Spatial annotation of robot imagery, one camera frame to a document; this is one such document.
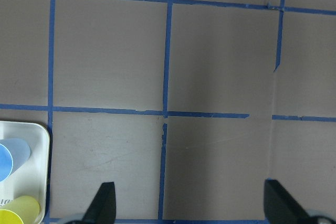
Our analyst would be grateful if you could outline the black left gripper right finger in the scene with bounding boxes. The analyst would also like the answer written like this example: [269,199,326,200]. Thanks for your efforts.
[264,179,312,224]

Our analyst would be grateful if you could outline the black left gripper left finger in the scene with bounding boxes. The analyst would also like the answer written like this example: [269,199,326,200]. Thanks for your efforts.
[81,182,116,224]

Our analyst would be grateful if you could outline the yellow plastic cup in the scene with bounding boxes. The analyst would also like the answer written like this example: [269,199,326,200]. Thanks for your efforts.
[1,196,40,224]

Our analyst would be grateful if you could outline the light blue cup near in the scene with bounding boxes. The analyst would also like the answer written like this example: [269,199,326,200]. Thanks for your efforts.
[1,138,31,182]

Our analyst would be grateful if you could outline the cream plastic tray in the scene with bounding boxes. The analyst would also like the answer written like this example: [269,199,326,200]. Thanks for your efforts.
[1,121,50,223]

